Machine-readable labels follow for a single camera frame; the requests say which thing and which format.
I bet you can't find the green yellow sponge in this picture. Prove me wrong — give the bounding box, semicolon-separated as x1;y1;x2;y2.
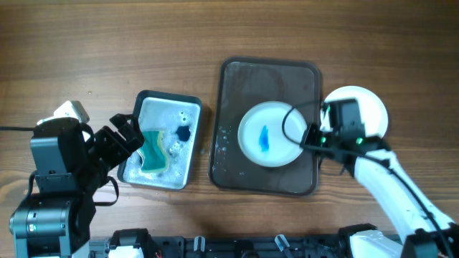
138;130;169;173

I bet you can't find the white plate top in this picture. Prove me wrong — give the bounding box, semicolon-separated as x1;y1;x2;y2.
237;101;308;168

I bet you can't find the white plate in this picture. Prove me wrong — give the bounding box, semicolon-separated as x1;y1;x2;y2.
237;101;308;168
323;85;389;138

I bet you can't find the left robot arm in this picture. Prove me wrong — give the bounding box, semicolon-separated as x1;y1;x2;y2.
9;114;144;257

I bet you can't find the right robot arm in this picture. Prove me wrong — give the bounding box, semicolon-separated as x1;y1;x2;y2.
300;97;458;257

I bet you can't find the black metal water tray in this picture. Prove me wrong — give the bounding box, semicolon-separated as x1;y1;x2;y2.
118;90;202;191

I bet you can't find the brown plastic tray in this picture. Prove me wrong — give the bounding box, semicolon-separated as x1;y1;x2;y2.
209;57;321;196

